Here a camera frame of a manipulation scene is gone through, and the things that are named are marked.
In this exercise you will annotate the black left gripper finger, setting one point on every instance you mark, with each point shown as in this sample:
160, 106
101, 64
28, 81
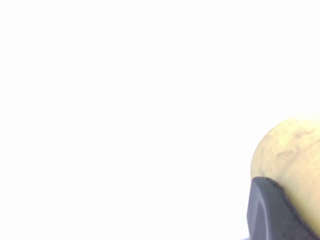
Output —
270, 215

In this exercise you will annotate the yellow plastic cup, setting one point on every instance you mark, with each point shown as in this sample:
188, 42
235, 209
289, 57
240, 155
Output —
295, 155

